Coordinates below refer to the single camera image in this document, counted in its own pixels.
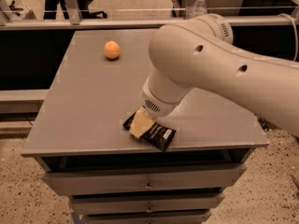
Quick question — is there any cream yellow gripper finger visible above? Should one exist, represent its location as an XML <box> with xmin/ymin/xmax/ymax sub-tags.
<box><xmin>129</xmin><ymin>107</ymin><xmax>155</xmax><ymax>138</ymax></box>

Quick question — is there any black rxbar chocolate wrapper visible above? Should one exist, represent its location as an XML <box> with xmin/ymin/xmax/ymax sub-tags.
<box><xmin>122</xmin><ymin>113</ymin><xmax>176</xmax><ymax>151</ymax></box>

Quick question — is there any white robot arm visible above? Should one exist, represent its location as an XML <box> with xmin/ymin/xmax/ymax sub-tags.
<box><xmin>140</xmin><ymin>14</ymin><xmax>299</xmax><ymax>136</ymax></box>

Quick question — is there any grey drawer cabinet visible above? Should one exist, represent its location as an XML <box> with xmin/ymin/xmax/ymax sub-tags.
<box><xmin>21</xmin><ymin>27</ymin><xmax>270</xmax><ymax>224</ymax></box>

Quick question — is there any orange fruit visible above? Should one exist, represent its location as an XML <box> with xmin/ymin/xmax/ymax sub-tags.
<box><xmin>104</xmin><ymin>41</ymin><xmax>121</xmax><ymax>60</ymax></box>

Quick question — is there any top grey drawer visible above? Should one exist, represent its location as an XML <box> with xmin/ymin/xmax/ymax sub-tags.
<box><xmin>43</xmin><ymin>163</ymin><xmax>246</xmax><ymax>196</ymax></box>

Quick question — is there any grey drawer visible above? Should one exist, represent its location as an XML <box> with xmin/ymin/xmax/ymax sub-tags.
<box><xmin>70</xmin><ymin>191</ymin><xmax>224</xmax><ymax>215</ymax></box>
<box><xmin>43</xmin><ymin>163</ymin><xmax>246</xmax><ymax>196</ymax></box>
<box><xmin>87</xmin><ymin>210</ymin><xmax>211</xmax><ymax>224</ymax></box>

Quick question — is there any middle grey drawer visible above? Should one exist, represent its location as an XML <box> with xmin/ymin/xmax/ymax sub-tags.
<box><xmin>70</xmin><ymin>191</ymin><xmax>224</xmax><ymax>215</ymax></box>

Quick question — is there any bottom grey drawer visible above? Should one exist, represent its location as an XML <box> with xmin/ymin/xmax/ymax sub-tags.
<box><xmin>87</xmin><ymin>210</ymin><xmax>211</xmax><ymax>224</ymax></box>

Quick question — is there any clear plastic water bottle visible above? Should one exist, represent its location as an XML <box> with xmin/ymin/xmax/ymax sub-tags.
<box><xmin>186</xmin><ymin>0</ymin><xmax>207</xmax><ymax>19</ymax></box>

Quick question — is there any metal window frame rail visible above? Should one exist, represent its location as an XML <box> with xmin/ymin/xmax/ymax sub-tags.
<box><xmin>0</xmin><ymin>15</ymin><xmax>292</xmax><ymax>31</ymax></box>

